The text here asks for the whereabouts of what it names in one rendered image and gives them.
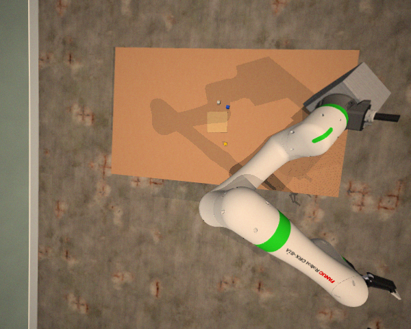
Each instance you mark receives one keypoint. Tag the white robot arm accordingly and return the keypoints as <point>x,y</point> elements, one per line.
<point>234,204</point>

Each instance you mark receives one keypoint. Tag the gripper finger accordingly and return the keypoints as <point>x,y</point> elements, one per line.
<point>377,282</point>

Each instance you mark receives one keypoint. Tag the tan square mat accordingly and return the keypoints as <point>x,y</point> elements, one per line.
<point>217,122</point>

